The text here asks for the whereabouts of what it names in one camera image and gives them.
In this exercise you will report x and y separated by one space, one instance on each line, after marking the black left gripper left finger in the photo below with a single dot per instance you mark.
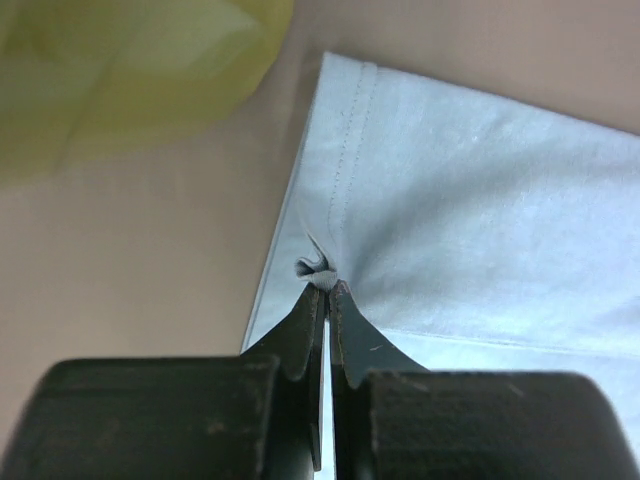
256 415

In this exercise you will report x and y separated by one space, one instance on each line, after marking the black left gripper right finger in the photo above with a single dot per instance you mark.
394 419

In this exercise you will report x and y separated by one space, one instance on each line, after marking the olive green plastic bin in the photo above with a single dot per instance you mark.
83 79

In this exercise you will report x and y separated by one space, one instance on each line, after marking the grey-blue t-shirt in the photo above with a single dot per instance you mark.
477 231

